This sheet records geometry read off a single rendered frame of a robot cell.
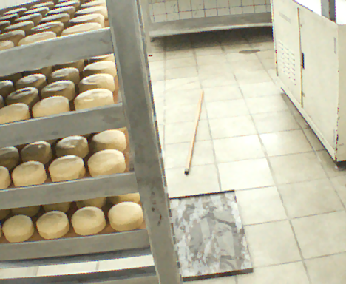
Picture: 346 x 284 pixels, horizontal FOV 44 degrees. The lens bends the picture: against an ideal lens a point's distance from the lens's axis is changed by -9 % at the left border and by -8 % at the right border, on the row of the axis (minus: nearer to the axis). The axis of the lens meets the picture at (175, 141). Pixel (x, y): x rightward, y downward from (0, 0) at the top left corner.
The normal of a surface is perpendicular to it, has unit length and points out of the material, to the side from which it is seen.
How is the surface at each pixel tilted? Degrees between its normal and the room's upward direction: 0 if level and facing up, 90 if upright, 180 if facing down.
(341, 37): 90
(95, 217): 0
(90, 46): 90
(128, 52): 90
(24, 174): 0
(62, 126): 90
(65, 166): 0
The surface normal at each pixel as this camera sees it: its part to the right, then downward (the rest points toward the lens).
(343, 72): 0.07, 0.46
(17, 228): -0.12, -0.88
